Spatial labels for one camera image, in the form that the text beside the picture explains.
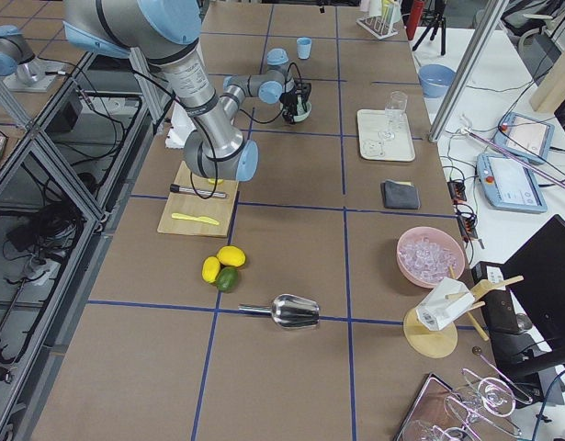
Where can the steel muddler rod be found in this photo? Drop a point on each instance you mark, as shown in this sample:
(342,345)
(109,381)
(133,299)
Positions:
(205,193)

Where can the white paper carton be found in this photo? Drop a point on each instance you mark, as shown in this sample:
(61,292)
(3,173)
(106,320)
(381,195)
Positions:
(444,304)

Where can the yellow lemon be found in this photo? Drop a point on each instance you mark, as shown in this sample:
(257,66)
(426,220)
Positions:
(231,255)
(210,269)

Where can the clear wine glass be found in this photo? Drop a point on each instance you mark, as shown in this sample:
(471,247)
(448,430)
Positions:
(394,111)

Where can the wooden cutting board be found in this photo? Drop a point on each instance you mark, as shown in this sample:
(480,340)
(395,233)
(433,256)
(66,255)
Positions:
(219,208)

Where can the teach pendant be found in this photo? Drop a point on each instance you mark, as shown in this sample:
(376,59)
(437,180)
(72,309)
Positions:
(525,136)
(507,185)

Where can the wine glass rack tray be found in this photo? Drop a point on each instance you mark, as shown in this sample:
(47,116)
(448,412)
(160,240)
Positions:
(479,409)

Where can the teach pendant far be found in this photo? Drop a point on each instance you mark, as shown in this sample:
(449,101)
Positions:
(525,136)

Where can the pink bowl of ice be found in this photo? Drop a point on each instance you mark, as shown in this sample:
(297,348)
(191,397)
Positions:
(426,255)

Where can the green ceramic bowl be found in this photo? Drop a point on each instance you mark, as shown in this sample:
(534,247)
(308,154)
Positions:
(296,114)

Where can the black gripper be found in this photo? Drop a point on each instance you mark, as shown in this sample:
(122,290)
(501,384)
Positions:
(289,102)

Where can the white bear serving tray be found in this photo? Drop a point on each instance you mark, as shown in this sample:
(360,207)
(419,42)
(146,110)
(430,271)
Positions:
(370,123)

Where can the blue plastic basin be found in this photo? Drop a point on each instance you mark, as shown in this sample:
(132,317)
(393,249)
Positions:
(435,79)

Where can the yellow plastic knife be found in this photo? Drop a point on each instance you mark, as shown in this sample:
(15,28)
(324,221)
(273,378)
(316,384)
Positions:
(202,219)

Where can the white wire cup rack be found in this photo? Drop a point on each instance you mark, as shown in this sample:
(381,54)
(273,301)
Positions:
(380,17)

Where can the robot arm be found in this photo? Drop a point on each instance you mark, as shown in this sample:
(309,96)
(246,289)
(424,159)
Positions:
(167,34)

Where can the black monitor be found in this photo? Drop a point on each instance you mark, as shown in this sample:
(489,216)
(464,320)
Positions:
(541,294)

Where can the camera tripod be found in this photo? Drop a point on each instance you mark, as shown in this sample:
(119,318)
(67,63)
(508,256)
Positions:
(436,24)

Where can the teach pendant near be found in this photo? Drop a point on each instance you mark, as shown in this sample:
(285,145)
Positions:
(507,185)

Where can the light blue plastic cup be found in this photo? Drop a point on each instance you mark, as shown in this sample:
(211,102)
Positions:
(304,45)

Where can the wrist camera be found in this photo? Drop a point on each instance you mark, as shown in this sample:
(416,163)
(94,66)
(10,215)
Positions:
(303,90)

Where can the grey folded cloth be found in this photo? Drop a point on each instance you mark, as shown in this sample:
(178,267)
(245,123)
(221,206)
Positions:
(396,195)

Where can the wooden post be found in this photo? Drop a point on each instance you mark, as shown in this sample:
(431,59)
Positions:
(551,92)

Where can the aluminium frame post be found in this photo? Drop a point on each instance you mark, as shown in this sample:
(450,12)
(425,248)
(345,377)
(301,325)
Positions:
(477,44)

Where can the wooden cup stand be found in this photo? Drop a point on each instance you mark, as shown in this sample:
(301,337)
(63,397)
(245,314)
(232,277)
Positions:
(442,343)

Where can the steel ice scoop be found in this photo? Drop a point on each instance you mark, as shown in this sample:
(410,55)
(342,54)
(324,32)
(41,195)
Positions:
(288,311)

